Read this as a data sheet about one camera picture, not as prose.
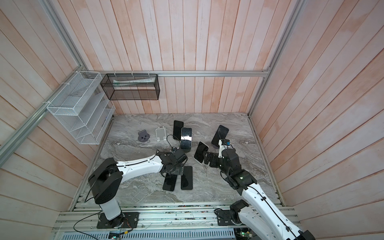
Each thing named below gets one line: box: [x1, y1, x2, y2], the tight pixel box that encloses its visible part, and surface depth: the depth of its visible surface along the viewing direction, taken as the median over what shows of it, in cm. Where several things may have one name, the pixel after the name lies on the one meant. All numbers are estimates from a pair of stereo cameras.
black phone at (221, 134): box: [211, 125, 229, 147], surface depth 96 cm
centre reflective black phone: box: [180, 127, 192, 150], surface depth 97 cm
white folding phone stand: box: [155, 126, 167, 142], surface depth 106 cm
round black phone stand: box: [138, 129, 150, 143], surface depth 105 cm
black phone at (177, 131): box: [173, 120, 184, 141], surface depth 100 cm
